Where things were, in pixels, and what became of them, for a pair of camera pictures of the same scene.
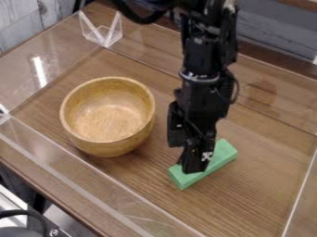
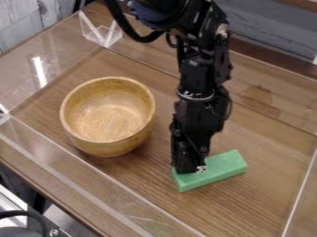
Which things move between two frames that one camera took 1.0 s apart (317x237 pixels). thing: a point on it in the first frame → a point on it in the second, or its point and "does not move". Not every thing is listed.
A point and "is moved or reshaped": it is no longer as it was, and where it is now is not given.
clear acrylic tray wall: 80,176 does not move
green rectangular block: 225,153 is moved or reshaped
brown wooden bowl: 108,113 does not move
